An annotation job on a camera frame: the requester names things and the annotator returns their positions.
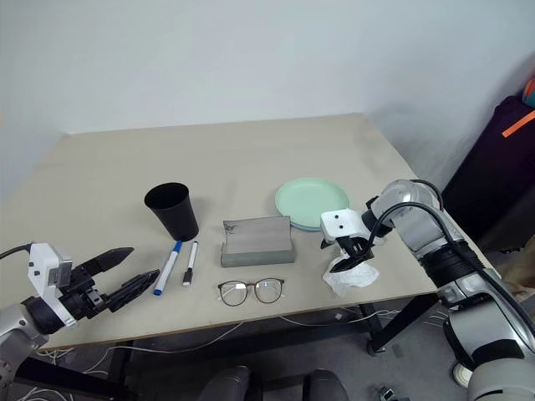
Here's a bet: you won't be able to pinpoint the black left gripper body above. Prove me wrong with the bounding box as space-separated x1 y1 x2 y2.
57 266 111 322

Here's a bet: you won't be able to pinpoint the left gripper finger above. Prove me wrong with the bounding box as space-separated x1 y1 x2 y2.
106 268 161 314
77 246 135 277

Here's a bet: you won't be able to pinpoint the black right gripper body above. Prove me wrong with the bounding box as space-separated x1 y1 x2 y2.
335 233 376 261

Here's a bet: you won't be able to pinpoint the white tissue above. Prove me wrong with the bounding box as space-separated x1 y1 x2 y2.
321 253 380 298

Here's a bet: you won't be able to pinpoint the black plastic cup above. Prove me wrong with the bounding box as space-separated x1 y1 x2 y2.
144 181 201 242

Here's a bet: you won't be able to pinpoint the brown thin-rimmed glasses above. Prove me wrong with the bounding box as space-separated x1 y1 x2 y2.
216 277 288 307

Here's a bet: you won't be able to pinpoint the white marker blue cap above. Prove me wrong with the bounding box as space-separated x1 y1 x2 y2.
152 240 184 298

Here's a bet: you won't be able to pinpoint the light blue plate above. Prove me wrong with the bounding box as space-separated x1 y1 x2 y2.
288 216 325 234

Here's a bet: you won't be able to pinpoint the white marker black cap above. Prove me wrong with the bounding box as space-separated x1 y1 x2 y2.
181 240 200 288

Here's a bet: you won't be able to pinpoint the green plate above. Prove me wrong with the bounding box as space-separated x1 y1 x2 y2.
274 177 351 229

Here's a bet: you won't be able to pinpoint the grey sponge block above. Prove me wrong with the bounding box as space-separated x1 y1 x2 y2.
219 215 297 269

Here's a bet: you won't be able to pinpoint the dark rounded shape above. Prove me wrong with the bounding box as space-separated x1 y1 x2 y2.
195 364 252 401

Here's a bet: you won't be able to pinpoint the dark purple suitcase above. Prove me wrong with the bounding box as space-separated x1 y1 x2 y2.
441 94 535 252

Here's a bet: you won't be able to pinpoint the white round floor disc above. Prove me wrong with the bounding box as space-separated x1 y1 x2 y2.
450 362 476 388

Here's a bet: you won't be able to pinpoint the orange tag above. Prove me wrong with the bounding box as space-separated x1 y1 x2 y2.
501 109 535 140

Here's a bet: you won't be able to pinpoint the colourful bundle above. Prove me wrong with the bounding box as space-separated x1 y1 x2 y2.
521 75 535 109

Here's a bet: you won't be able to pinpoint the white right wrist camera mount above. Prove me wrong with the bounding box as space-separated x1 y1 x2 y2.
320 206 365 246

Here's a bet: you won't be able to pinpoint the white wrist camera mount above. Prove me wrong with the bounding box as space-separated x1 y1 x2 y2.
320 206 365 246
26 241 80 329

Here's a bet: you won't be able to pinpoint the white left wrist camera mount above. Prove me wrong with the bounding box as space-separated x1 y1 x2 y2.
26 241 80 329

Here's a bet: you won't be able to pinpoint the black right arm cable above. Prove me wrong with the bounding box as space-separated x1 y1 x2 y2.
362 179 535 348

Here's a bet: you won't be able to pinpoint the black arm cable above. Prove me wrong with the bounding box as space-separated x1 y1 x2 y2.
0 244 33 261
362 179 535 348

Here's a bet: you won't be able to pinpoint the white floor cable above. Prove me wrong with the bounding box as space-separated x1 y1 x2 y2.
278 307 403 327
39 320 246 377

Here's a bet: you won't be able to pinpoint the black metal table frame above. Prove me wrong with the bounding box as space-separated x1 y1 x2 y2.
14 287 441 401

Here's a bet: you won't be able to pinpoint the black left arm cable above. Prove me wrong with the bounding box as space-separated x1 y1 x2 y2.
0 244 33 261

